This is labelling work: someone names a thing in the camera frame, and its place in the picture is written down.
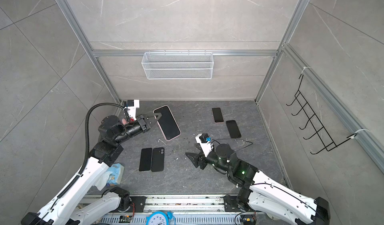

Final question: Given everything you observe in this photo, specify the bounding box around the long black phone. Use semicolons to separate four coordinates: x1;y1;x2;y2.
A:
154;105;181;141

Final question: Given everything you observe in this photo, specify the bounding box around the black phone case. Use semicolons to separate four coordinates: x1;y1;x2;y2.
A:
151;147;165;172

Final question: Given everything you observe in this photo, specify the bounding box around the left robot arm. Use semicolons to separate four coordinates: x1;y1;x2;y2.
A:
21;113;162;225

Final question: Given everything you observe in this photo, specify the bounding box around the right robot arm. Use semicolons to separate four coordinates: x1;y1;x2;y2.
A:
186;143;330;225

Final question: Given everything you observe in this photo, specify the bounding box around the phone with pink edge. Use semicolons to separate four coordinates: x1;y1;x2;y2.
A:
212;107;224;123

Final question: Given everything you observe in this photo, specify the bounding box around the wet wipes pack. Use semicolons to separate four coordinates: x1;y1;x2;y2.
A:
101;163;125;186

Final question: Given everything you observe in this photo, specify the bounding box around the blue alarm clock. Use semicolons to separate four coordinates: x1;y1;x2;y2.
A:
146;211;174;225

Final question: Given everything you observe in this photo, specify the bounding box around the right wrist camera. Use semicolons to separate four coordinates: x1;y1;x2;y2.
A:
195;133;214;157

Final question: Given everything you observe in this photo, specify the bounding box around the aluminium mounting rail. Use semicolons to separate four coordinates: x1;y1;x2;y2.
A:
73;194;304;216

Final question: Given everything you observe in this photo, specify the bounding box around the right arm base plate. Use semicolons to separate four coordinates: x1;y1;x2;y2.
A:
223;195;250;212

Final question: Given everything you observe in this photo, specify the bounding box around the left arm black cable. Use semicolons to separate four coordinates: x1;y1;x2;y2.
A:
78;102;127;175

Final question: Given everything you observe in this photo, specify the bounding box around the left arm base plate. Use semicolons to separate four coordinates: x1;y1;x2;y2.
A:
117;196;147;213

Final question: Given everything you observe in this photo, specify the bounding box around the black wire hook rack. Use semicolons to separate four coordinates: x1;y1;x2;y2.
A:
286;74;366;155

